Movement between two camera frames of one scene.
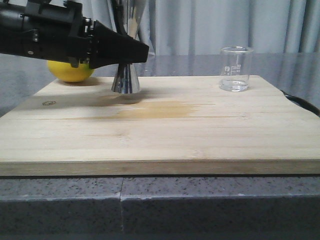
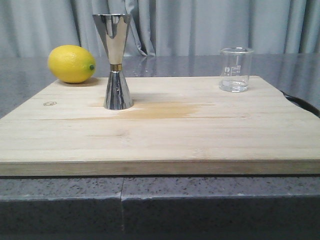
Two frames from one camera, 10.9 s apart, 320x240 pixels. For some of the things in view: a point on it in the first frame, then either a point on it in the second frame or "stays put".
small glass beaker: (235, 66) stays put
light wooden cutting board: (176, 126) stays put
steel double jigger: (126, 80) → (114, 28)
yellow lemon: (64, 71) stays put
